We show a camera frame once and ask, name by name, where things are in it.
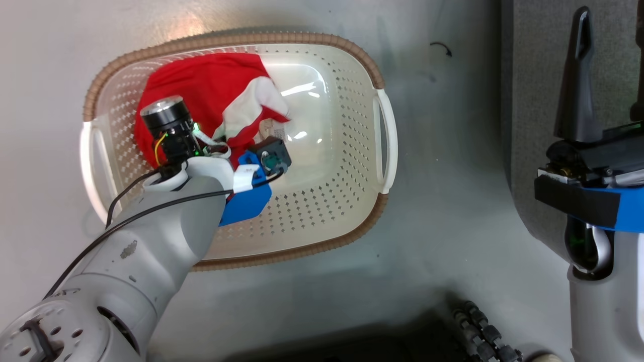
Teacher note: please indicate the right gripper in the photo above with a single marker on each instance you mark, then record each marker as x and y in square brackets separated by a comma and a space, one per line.
[598, 156]

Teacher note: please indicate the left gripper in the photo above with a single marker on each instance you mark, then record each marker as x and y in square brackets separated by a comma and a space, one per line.
[171, 128]

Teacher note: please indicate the red white basketball jersey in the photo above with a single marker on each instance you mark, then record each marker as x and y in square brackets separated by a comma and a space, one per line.
[206, 90]

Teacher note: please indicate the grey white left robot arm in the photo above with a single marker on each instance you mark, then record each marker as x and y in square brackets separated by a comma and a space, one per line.
[121, 271]

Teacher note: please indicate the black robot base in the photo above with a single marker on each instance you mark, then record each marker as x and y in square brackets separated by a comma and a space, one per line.
[352, 342]

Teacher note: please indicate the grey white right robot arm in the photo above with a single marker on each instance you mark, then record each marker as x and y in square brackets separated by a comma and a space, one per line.
[604, 301]

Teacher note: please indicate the grey fabric sofa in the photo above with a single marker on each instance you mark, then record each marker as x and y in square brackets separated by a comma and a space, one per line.
[533, 125]

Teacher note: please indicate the small black curled scrap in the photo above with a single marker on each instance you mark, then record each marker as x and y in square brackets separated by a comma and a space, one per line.
[443, 47]

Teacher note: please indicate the cream laundry basket brown rim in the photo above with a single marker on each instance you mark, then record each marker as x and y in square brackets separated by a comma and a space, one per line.
[322, 211]

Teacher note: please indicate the black roller wheel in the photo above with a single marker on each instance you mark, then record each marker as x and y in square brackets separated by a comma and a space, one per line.
[485, 334]

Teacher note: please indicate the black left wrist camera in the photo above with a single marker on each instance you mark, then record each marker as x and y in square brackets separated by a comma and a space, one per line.
[271, 156]

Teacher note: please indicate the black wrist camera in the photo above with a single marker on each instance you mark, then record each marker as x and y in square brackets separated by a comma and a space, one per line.
[576, 201]
[271, 156]

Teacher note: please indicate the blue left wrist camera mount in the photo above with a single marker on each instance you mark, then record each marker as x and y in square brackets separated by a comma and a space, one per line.
[246, 201]

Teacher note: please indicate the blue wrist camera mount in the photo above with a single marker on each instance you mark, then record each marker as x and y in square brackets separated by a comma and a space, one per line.
[631, 208]
[246, 201]

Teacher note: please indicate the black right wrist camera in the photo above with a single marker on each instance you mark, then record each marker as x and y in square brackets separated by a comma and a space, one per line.
[576, 201]

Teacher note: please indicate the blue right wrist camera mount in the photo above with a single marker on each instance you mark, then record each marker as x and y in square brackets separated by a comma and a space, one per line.
[631, 208]

